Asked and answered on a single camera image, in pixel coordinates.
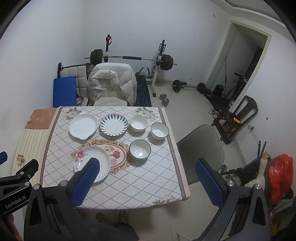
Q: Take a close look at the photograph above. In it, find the person's foot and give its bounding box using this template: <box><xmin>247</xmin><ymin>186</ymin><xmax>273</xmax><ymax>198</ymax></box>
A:
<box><xmin>96</xmin><ymin>212</ymin><xmax>108</xmax><ymax>224</ymax></box>
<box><xmin>118</xmin><ymin>211</ymin><xmax>130</xmax><ymax>224</ymax></box>

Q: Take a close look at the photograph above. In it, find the dark wooden chair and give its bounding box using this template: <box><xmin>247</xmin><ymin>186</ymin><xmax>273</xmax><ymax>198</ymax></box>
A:
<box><xmin>211</xmin><ymin>95</ymin><xmax>259</xmax><ymax>144</ymax></box>

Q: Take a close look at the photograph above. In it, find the diamond pattern floral tablecloth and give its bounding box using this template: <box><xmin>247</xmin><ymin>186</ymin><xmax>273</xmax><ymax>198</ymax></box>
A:
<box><xmin>40</xmin><ymin>106</ymin><xmax>190</xmax><ymax>210</ymax></box>

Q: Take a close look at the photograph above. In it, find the person's right foot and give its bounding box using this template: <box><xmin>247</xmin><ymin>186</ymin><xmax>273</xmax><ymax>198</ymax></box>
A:
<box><xmin>118</xmin><ymin>211</ymin><xmax>130</xmax><ymax>224</ymax></box>

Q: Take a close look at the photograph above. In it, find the floral white plate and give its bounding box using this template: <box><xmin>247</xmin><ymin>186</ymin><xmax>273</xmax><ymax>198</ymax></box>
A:
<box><xmin>73</xmin><ymin>146</ymin><xmax>111</xmax><ymax>183</ymax></box>

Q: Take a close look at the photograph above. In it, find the white oval dish with handles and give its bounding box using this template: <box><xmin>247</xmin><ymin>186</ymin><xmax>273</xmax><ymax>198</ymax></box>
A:
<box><xmin>69</xmin><ymin>112</ymin><xmax>98</xmax><ymax>140</ymax></box>

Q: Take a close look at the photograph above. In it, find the white bowl with dark rim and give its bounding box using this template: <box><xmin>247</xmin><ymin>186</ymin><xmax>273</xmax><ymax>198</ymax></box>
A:
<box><xmin>129</xmin><ymin>139</ymin><xmax>152</xmax><ymax>160</ymax></box>
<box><xmin>150</xmin><ymin>122</ymin><xmax>169</xmax><ymax>141</ymax></box>

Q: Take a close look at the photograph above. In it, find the beige puffer jacket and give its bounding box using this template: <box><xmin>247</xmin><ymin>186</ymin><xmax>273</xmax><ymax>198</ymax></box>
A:
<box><xmin>87</xmin><ymin>64</ymin><xmax>137</xmax><ymax>106</ymax></box>

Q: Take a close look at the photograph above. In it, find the table with striped cover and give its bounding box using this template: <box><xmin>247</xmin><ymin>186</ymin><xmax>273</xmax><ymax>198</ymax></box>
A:
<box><xmin>15</xmin><ymin>107</ymin><xmax>61</xmax><ymax>183</ymax></box>

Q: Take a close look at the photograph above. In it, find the grey shell chair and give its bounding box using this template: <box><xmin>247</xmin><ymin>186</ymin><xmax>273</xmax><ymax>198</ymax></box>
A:
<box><xmin>176</xmin><ymin>124</ymin><xmax>225</xmax><ymax>186</ymax></box>

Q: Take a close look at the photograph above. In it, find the blue striped white plate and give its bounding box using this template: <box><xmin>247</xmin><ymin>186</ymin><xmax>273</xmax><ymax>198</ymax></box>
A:
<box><xmin>100</xmin><ymin>114</ymin><xmax>128</xmax><ymax>136</ymax></box>

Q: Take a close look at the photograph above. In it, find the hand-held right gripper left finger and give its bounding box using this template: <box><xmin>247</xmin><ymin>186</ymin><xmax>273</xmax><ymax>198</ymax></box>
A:
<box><xmin>24</xmin><ymin>158</ymin><xmax>101</xmax><ymax>241</ymax></box>

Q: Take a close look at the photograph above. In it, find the red plastic bag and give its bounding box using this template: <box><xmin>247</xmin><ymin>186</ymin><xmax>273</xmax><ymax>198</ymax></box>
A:
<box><xmin>265</xmin><ymin>153</ymin><xmax>296</xmax><ymax>204</ymax></box>

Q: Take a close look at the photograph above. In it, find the short barbell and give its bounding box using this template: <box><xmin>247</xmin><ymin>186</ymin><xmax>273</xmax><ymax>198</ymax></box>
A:
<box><xmin>171</xmin><ymin>79</ymin><xmax>207</xmax><ymax>94</ymax></box>

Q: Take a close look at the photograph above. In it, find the barbell with black plates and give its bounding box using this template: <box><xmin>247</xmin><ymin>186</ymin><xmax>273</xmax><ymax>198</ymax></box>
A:
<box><xmin>84</xmin><ymin>49</ymin><xmax>178</xmax><ymax>71</ymax></box>

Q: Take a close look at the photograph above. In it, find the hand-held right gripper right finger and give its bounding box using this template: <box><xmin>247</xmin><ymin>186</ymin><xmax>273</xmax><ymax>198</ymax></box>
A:
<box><xmin>195</xmin><ymin>158</ymin><xmax>271</xmax><ymax>241</ymax></box>

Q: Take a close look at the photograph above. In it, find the person's left foot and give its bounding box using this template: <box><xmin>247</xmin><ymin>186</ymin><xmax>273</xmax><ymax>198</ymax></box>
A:
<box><xmin>96</xmin><ymin>212</ymin><xmax>108</xmax><ymax>224</ymax></box>

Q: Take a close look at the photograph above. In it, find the person's dark fleece clothing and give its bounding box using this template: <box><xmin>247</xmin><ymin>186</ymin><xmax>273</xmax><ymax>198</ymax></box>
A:
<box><xmin>92</xmin><ymin>221</ymin><xmax>140</xmax><ymax>241</ymax></box>

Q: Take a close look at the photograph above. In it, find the cream door frame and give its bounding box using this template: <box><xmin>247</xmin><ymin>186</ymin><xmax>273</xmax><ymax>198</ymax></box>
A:
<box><xmin>205</xmin><ymin>20</ymin><xmax>271</xmax><ymax>112</ymax></box>

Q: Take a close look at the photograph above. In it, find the black weight bench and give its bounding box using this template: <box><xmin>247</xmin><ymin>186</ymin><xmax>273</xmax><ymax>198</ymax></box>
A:
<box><xmin>135</xmin><ymin>73</ymin><xmax>152</xmax><ymax>107</ymax></box>

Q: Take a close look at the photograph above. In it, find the blue folded mat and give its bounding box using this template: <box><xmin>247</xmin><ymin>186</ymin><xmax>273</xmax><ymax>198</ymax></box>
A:
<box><xmin>53</xmin><ymin>76</ymin><xmax>77</xmax><ymax>108</ymax></box>

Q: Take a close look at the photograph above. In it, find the black metal frame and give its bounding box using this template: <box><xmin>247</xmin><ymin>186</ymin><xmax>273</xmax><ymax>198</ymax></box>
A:
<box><xmin>221</xmin><ymin>140</ymin><xmax>266</xmax><ymax>186</ymax></box>

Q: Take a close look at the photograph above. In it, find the white quilted chair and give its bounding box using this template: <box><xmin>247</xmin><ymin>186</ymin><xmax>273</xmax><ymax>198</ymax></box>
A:
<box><xmin>57</xmin><ymin>62</ymin><xmax>90</xmax><ymax>102</ymax></box>

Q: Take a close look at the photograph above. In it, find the barbell on rack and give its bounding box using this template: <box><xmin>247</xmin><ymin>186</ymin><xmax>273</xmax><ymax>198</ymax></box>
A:
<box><xmin>103</xmin><ymin>35</ymin><xmax>167</xmax><ymax>98</ymax></box>

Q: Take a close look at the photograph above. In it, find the black exercise bike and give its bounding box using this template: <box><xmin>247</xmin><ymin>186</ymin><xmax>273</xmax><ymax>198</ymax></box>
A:
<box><xmin>222</xmin><ymin>72</ymin><xmax>249</xmax><ymax>105</ymax></box>

